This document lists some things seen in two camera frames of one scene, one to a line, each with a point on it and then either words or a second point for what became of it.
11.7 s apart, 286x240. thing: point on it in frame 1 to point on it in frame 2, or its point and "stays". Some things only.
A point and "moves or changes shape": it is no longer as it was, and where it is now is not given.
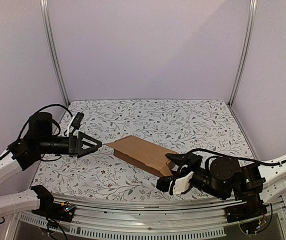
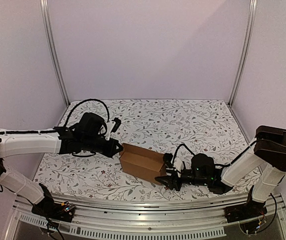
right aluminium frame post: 251,20 stays
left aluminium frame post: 44,4 stays
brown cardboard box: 145,155 moves or changes shape
